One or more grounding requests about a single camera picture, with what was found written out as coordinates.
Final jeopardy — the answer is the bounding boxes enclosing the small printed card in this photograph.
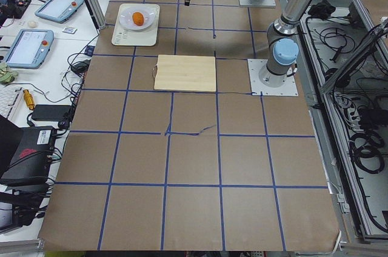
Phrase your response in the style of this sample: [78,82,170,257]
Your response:
[62,27,77,34]

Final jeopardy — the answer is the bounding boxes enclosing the green plush toy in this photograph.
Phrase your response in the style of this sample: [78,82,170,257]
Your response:
[0,62,19,85]

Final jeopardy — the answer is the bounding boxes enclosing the white round plate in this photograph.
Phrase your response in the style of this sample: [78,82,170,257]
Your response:
[119,6,156,31]

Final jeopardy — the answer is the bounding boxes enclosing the white keyboard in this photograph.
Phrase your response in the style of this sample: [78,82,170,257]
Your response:
[1,85,23,121]

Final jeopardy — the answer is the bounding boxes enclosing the cream bear tray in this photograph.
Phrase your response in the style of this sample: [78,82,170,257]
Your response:
[112,4,160,47]

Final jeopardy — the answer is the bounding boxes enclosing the far blue teach pendant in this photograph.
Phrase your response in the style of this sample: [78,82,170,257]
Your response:
[35,0,84,23]

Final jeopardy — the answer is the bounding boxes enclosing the wooden cutting board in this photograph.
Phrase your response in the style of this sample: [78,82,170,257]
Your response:
[154,55,216,92]

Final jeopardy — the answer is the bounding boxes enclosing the orange fruit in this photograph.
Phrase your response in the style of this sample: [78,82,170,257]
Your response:
[132,12,145,26]

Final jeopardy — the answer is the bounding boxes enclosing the near blue teach pendant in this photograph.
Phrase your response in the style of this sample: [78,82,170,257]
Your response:
[5,29,54,69]

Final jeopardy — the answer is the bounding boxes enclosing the black computer box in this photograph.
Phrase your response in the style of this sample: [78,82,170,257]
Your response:
[1,121,56,187]

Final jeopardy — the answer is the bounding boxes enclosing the small white ball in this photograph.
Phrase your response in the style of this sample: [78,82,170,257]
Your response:
[27,21,38,28]

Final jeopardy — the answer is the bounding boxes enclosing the black power brick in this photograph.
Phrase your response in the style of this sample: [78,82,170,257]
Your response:
[32,104,70,121]

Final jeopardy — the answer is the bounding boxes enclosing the gold metal cylinder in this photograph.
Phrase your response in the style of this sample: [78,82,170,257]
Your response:
[23,89,35,110]

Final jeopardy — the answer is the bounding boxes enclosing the blue teach pendant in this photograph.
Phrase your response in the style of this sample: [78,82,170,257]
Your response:
[35,0,84,23]
[5,29,54,69]

